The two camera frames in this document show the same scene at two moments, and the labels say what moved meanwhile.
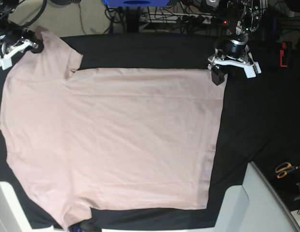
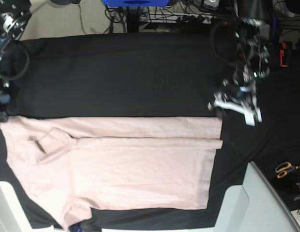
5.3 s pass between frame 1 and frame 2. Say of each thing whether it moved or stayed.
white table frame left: stayed
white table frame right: stayed
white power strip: stayed
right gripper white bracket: moved
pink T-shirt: moved
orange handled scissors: stayed
